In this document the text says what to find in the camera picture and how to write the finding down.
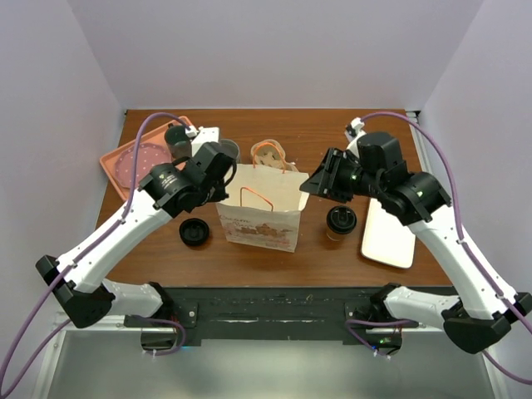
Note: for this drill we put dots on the black plastic cup lid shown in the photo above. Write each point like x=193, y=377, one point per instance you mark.
x=341, y=217

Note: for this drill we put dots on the white rectangular plate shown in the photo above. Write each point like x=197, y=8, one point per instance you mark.
x=385, y=240

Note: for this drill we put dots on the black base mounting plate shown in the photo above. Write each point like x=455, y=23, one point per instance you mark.
x=191, y=315

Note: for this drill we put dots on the cardboard two-cup carrier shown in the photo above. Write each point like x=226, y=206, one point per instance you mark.
x=270, y=153

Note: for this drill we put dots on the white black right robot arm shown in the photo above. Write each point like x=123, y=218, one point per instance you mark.
x=484, y=307

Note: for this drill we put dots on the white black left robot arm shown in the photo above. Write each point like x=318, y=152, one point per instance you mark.
x=78, y=278

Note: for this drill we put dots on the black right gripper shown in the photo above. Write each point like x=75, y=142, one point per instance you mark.
x=322, y=183

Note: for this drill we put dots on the dark green mug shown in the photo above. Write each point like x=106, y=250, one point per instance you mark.
x=177, y=141

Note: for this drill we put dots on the cream paper takeout bag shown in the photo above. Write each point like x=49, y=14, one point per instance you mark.
x=263, y=208

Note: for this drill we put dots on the grey cylindrical utensil holder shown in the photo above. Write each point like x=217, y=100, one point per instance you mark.
x=231, y=148

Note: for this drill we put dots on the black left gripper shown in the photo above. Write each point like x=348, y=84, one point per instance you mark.
x=220, y=193

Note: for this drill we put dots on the brown paper coffee cup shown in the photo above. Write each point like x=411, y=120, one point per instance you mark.
x=340, y=224

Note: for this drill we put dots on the pink polka dot plate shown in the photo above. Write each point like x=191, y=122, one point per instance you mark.
x=149, y=155

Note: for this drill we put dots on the pink rectangular tray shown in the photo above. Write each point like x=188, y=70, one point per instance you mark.
x=155, y=136

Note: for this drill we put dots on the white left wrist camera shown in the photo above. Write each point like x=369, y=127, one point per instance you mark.
x=199, y=136

